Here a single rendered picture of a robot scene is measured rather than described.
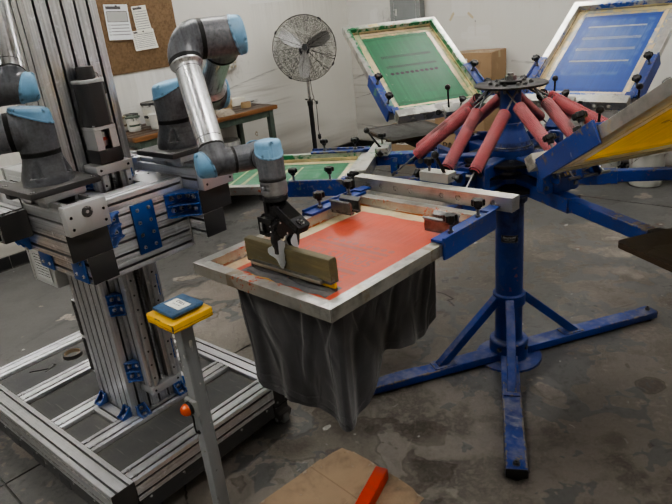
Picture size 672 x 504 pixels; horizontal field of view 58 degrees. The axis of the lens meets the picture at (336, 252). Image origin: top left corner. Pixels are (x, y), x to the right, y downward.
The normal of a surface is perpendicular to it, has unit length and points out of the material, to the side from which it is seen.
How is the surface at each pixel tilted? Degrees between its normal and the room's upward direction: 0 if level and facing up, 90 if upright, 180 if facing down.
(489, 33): 90
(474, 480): 0
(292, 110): 90
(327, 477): 0
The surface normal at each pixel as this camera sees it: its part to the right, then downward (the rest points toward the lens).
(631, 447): -0.10, -0.92
